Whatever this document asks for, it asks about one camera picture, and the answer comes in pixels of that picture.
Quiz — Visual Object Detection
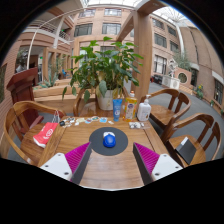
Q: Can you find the black notebook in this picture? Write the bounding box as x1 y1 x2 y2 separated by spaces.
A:
175 136 198 165

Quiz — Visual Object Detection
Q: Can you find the blue squeeze tube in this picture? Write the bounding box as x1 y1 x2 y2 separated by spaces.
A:
112 98 123 123

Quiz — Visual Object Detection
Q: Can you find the white pump bottle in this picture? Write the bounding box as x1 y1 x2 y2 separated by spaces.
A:
136 93 153 122

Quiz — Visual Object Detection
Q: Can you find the blue and white computer mouse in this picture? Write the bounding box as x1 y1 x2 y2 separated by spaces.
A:
102 131 117 149

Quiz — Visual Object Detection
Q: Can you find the dark red wooden lectern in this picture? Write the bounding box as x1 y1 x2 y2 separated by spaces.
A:
6 67 40 131

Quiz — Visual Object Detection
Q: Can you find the dark grey round mouse pad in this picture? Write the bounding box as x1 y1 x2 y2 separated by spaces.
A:
88 126 129 157

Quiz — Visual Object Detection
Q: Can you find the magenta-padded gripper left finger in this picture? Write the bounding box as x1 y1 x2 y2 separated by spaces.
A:
39 141 93 185

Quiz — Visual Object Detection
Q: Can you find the red paper shopping bag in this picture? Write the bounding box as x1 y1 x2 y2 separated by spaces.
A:
32 109 62 149

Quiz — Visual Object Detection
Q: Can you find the dark bust statue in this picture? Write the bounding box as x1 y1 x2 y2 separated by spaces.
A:
14 54 28 74

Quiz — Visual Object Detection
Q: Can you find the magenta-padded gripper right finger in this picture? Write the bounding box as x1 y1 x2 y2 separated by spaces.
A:
132 142 184 186

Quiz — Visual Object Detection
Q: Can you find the green plant in white pot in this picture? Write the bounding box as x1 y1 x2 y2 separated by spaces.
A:
61 36 145 112

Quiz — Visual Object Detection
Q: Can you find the clear packet with white items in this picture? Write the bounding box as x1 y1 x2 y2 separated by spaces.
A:
128 121 146 130

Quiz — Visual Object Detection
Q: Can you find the yellow liquid soap bottle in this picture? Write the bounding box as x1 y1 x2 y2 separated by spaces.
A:
123 90 138 123

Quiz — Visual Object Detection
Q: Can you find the spiky green agave plant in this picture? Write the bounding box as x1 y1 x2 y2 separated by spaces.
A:
40 70 60 89

